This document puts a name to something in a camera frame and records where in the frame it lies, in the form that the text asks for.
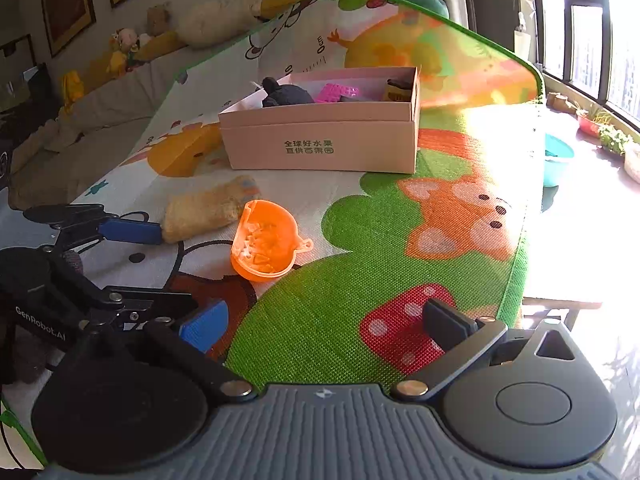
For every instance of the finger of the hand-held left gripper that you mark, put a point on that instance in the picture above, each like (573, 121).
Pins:
(145, 300)
(130, 230)

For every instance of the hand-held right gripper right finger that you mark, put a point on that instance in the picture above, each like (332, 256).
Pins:
(445, 327)

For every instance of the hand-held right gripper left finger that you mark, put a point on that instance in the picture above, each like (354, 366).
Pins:
(205, 325)

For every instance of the beige fuzzy sock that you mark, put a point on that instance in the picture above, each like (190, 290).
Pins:
(210, 210)

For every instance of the orange plastic shell toy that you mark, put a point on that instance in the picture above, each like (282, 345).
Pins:
(260, 255)

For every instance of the black plush toy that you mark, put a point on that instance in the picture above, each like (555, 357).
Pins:
(290, 95)

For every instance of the pink cardboard box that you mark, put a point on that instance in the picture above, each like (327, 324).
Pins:
(320, 140)

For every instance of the brown and yellow toy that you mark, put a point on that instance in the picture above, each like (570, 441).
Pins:
(397, 92)

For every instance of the pink toy fan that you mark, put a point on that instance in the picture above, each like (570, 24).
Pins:
(335, 92)

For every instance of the colourful cartoon play mat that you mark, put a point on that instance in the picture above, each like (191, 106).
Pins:
(400, 255)

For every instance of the yellow plush duck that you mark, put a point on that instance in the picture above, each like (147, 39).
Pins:
(117, 62)

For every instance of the black screen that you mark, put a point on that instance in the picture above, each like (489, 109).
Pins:
(42, 85)

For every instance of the yellow long cushion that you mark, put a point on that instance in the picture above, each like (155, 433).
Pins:
(290, 2)
(157, 45)

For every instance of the small plush doll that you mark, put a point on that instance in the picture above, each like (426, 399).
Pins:
(125, 40)

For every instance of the teal plastic bowl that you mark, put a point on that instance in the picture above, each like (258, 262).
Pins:
(557, 165)

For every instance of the dark framed picture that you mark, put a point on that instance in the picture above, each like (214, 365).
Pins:
(15, 55)

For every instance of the brown plush bear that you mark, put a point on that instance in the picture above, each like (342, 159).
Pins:
(159, 20)

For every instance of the cream pillow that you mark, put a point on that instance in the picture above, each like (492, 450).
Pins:
(215, 22)

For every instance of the large framed picture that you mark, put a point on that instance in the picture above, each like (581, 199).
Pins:
(65, 5)

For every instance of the red plant pot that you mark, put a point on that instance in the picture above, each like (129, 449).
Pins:
(590, 125)

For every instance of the green potted plant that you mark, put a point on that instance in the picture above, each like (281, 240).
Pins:
(612, 140)

